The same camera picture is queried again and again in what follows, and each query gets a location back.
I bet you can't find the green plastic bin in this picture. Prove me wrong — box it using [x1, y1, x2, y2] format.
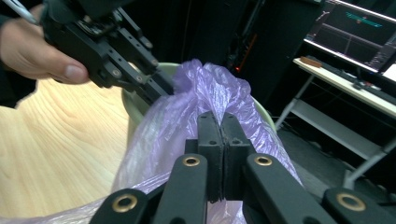
[120, 62, 278, 150]

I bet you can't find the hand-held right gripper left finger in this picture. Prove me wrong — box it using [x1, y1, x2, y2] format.
[184, 110, 225, 203]

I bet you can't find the purple plastic bag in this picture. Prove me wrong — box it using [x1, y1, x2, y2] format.
[0, 58, 304, 224]

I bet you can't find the brown block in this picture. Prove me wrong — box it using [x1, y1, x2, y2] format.
[299, 55, 323, 69]

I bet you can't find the dark equipment with red light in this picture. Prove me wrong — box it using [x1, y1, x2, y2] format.
[226, 29, 260, 77]

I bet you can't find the grey left gripper cable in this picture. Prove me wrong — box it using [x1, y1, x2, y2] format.
[0, 0, 40, 26]

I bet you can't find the black keyboard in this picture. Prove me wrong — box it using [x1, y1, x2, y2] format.
[306, 55, 396, 106]

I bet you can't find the white metal desk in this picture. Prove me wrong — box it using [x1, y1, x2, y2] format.
[274, 57, 396, 191]

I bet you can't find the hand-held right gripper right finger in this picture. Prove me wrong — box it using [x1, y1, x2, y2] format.
[219, 112, 253, 202]

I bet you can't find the computer monitor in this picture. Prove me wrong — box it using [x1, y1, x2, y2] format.
[303, 0, 396, 75]

